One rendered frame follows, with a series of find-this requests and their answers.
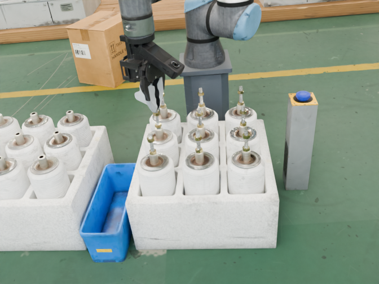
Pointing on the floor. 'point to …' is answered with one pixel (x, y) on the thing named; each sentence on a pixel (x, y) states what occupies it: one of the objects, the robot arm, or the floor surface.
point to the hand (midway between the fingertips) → (157, 107)
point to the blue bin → (109, 215)
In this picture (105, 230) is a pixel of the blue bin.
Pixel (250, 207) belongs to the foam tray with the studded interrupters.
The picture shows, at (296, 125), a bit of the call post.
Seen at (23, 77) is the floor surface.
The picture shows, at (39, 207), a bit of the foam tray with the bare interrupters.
